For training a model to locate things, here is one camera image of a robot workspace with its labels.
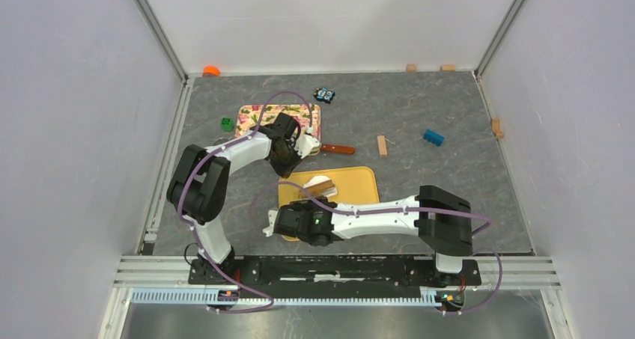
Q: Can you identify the white dough ball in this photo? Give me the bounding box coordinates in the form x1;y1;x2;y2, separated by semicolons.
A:
303;175;338;198

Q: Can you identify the yellow cutting mat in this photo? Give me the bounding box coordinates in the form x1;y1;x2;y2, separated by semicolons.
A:
277;165;380;242

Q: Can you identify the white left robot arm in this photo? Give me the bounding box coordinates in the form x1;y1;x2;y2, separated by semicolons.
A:
166;113;306;285

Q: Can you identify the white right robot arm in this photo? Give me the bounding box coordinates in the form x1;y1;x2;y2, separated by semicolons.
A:
263;185;473;285

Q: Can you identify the floral pattern tray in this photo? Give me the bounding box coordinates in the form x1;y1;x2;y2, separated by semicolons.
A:
234;104;321;140

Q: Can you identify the green plastic block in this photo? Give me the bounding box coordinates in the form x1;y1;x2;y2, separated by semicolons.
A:
220;117;235;132

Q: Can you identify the black patterned small box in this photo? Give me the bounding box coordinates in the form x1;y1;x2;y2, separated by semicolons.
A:
313;88;335;104

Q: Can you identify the small wooden block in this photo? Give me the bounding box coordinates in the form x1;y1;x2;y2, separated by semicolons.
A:
377;135;388;157

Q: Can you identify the orange plastic cap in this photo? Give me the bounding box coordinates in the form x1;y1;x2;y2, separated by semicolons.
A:
201;66;221;77

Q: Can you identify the blue plastic block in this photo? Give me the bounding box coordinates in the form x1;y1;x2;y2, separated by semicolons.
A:
422;129;445;147

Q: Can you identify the wooden piece right edge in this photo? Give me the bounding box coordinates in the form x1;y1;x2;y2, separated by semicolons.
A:
490;117;505;140

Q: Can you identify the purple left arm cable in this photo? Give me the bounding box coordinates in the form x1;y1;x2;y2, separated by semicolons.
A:
177;90;315;314

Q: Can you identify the metal scraper with wooden handle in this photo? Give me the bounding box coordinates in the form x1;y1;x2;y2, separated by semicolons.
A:
320;144;356;155

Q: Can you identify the light blue cable duct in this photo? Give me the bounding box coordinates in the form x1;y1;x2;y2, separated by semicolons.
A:
130;287;443;307

